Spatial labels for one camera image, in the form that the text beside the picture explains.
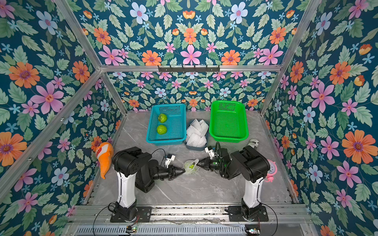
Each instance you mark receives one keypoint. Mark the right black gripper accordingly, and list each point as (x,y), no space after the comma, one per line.
(208,163)

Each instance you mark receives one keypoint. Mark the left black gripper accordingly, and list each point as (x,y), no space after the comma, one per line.
(179,174)

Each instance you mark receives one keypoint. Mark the white foam net sleeve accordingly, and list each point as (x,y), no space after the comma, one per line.
(188,163)

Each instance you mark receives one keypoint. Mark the green custard apple front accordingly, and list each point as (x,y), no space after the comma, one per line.
(193,168)

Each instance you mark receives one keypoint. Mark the green custard apple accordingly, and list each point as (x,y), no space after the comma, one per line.
(193,168)
(161,129)
(162,118)

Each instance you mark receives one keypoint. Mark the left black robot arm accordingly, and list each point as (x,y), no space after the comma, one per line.
(136,169)

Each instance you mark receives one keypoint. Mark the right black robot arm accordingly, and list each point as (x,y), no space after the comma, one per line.
(248,163)

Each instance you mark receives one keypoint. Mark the grey foam net tray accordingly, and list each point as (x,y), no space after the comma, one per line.
(199,149)

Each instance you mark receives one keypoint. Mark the white foam net back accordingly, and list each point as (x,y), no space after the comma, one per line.
(197,127)

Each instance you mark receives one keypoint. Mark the green custard apple middle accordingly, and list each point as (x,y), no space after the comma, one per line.
(161,129)

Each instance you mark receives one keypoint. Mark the green custard apple back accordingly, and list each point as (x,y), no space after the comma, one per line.
(162,118)

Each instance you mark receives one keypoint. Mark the teal plastic basket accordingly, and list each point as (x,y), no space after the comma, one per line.
(176,125)

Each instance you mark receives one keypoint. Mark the green plastic basket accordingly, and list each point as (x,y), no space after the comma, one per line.
(228,121)

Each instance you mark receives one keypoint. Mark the patterned black white can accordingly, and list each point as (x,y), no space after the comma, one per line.
(254,143)

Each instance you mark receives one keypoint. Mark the pink alarm clock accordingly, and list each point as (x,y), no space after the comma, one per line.
(272,171)

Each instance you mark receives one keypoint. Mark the orange clownfish plush toy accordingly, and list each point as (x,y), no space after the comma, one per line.
(104,153)

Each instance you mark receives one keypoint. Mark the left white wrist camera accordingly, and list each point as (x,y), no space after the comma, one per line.
(169,159)

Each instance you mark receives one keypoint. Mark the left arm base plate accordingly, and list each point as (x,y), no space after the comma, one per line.
(131,214)

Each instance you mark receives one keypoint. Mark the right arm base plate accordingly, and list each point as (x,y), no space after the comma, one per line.
(245,214)

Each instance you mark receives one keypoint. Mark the black hook rail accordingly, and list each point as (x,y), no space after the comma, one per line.
(184,69)

